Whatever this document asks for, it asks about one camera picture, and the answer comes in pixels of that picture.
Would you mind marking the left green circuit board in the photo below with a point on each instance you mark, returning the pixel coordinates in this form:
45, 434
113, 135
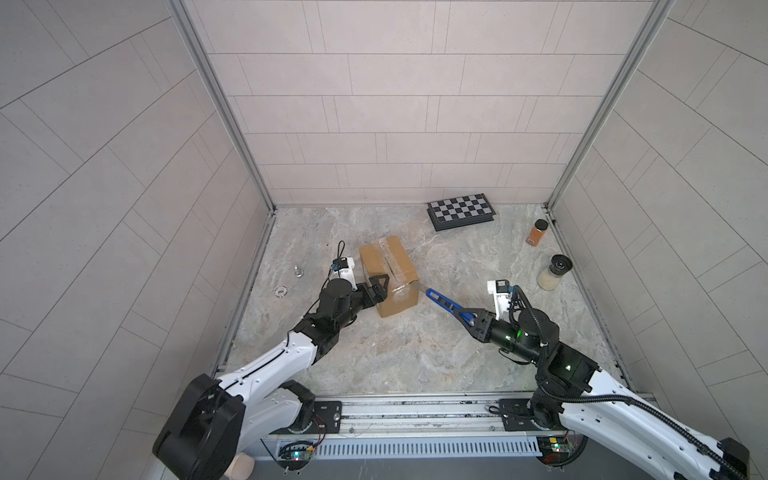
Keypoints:
299, 451

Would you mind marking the black white chessboard box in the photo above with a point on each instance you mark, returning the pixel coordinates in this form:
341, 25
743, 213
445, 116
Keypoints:
460, 211

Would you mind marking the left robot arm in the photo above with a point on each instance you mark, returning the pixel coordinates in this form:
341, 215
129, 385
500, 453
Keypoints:
205, 452

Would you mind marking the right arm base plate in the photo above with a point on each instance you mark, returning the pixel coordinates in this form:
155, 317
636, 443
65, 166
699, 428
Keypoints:
516, 416

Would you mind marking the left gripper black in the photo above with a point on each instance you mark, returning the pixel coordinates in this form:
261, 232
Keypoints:
377, 297

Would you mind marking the brown cardboard express box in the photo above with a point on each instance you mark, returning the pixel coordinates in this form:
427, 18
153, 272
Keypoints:
387, 256

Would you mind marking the aluminium mounting rail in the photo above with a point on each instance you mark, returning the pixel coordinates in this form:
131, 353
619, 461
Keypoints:
372, 416

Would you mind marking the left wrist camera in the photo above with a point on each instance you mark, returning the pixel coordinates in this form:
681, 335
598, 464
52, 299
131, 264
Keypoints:
343, 268

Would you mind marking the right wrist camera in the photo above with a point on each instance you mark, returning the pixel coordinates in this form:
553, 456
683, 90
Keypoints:
500, 290

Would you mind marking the green circuit board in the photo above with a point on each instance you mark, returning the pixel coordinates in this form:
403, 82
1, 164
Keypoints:
553, 449
299, 451

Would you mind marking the blue utility knife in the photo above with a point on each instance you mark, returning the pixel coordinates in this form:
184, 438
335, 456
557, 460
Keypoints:
438, 298

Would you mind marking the orange spice bottle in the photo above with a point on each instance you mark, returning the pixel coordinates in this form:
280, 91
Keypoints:
539, 228

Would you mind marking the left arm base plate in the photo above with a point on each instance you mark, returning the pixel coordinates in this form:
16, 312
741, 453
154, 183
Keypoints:
324, 419

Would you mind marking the white spice jar black lid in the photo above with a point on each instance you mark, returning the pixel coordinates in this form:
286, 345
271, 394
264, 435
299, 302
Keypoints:
551, 276

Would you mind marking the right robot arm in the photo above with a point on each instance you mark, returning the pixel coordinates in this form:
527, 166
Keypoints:
574, 393

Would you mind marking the wooden handle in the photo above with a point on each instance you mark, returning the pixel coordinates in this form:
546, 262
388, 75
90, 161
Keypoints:
241, 467

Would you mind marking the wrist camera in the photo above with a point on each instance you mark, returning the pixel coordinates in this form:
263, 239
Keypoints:
343, 268
500, 290

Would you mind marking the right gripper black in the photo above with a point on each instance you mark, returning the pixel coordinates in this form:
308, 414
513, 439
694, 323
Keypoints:
480, 329

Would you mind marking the right green circuit board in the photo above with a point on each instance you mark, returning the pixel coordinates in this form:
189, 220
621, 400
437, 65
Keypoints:
553, 449

